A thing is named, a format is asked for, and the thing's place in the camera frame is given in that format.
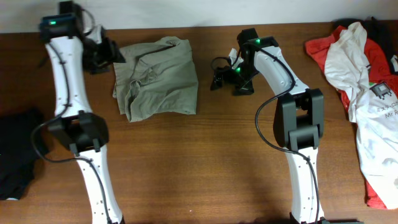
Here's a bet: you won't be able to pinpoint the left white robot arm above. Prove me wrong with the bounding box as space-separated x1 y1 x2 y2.
30 1 126 223

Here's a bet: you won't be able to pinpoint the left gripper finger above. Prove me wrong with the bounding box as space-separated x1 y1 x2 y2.
106 40 126 64
88 64 109 75

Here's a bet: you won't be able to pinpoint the khaki green shorts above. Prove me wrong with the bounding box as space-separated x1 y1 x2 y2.
113 36 198 123

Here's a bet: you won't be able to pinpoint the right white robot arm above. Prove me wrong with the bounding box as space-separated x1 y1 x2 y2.
210 28 325 223

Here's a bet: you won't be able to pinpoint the white printed t-shirt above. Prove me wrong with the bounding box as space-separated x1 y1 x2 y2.
323 21 398 210

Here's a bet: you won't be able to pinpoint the black folded garment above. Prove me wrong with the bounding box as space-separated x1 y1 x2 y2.
1 108 44 200

